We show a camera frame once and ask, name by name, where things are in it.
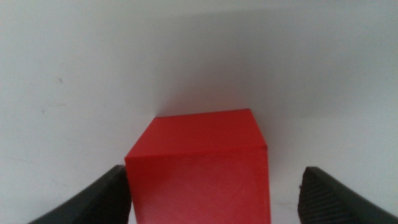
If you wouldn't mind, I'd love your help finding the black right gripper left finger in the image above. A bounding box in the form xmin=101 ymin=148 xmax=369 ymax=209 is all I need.
xmin=27 ymin=164 xmax=133 ymax=224

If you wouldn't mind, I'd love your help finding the red cube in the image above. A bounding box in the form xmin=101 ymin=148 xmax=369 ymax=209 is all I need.
xmin=124 ymin=108 xmax=272 ymax=224

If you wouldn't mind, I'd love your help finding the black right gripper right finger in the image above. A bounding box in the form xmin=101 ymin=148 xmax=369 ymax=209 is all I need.
xmin=297 ymin=166 xmax=398 ymax=224

